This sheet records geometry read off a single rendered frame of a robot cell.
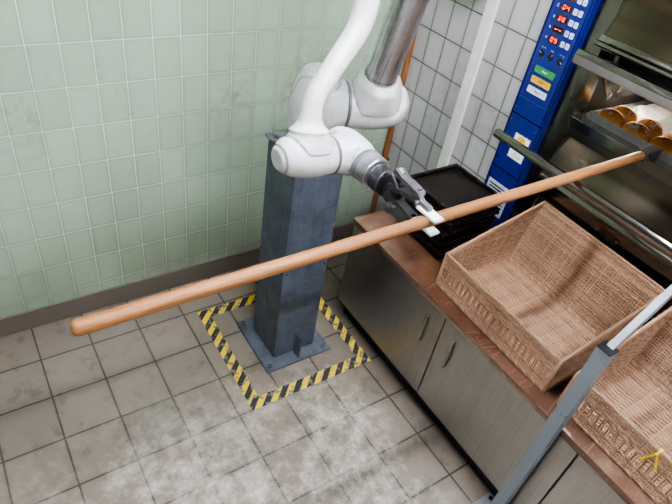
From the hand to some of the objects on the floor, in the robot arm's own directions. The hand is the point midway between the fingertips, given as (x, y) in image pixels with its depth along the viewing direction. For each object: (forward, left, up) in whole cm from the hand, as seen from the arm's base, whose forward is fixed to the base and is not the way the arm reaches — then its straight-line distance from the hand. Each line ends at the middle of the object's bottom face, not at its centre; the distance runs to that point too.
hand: (427, 219), depth 133 cm
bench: (+47, +68, -120) cm, 145 cm away
